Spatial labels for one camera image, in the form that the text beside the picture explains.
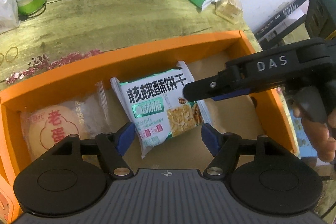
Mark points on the person's right hand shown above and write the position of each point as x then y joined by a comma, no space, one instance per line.
323,140

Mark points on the blue printed box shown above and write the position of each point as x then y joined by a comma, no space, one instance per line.
304,140

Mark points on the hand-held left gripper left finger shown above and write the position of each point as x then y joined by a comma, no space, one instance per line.
126,136

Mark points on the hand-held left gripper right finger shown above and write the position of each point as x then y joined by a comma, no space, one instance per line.
210,140

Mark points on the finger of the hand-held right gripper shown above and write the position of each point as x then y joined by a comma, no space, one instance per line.
202,88

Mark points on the white plastic bag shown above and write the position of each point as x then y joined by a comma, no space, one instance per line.
8,14

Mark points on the orange cardboard box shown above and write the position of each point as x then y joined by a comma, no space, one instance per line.
65,74

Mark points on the orange illustrated box lid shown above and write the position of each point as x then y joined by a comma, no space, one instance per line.
6,203

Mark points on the egg yolk pastry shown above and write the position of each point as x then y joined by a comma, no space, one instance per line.
52,121

